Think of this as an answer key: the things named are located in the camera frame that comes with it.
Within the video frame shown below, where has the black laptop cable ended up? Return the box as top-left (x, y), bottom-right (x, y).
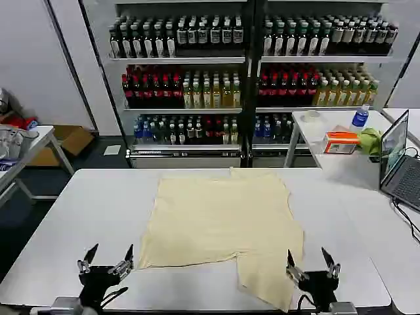
top-left (391, 196), bottom-right (420, 245)

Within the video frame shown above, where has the red cloth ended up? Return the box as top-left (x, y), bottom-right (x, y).
top-left (0, 114), bottom-right (39, 131)

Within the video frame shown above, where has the clear bottle with blue label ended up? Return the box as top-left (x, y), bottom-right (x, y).
top-left (349, 104), bottom-right (370, 133)

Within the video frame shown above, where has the grey side table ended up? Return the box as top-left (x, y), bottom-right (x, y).
top-left (0, 125), bottom-right (75, 208)

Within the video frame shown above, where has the white tape roll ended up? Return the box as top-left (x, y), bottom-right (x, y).
top-left (300, 110), bottom-right (322, 124)

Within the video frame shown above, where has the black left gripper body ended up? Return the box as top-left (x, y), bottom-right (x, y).
top-left (77, 264), bottom-right (123, 310)

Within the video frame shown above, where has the brown cardboard box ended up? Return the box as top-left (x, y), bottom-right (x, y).
top-left (25, 124), bottom-right (96, 167)

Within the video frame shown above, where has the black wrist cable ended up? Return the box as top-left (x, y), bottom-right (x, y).
top-left (296, 293), bottom-right (318, 312)
top-left (99, 285), bottom-right (130, 310)

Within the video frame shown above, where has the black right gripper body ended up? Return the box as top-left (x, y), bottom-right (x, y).
top-left (296, 270), bottom-right (339, 311)

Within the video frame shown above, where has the green cloth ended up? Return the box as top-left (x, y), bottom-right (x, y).
top-left (356, 127), bottom-right (383, 156)

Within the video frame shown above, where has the shelf unit with bottles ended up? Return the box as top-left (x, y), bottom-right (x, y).
top-left (77, 0), bottom-right (254, 169)
top-left (248, 0), bottom-right (420, 169)

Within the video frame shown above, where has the grey white bag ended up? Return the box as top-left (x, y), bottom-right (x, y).
top-left (0, 127), bottom-right (40, 161)

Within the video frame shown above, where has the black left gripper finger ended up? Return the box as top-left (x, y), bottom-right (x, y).
top-left (108, 243), bottom-right (135, 276)
top-left (77, 243), bottom-right (100, 274)

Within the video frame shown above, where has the white side table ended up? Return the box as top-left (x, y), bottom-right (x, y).
top-left (283, 109), bottom-right (420, 192)

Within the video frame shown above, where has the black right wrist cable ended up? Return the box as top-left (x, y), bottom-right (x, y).
top-left (296, 293), bottom-right (318, 312)

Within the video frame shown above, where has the open grey laptop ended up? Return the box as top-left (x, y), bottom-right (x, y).
top-left (378, 109), bottom-right (420, 213)

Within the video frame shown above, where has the orange tissue box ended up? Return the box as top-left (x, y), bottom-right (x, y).
top-left (322, 131), bottom-right (360, 155)

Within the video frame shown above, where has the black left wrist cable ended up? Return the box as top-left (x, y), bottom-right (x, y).
top-left (99, 285), bottom-right (130, 310)

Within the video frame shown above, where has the pale yellow shirt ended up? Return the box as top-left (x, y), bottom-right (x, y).
top-left (136, 166), bottom-right (305, 313)

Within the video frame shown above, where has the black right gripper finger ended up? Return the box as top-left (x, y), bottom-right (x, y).
top-left (285, 249), bottom-right (310, 284)
top-left (320, 246), bottom-right (342, 280)

